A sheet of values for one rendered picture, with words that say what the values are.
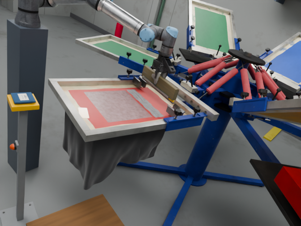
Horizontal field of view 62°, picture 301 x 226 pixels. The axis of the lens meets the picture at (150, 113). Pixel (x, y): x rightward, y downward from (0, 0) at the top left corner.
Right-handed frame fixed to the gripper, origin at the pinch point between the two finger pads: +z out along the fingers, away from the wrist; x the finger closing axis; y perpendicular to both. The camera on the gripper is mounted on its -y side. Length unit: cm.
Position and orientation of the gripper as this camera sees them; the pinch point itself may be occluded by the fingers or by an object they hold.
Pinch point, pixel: (158, 83)
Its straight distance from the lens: 165.0
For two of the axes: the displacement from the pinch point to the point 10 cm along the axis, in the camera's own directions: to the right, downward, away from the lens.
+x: -7.9, 0.9, -6.0
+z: -2.6, 8.4, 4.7
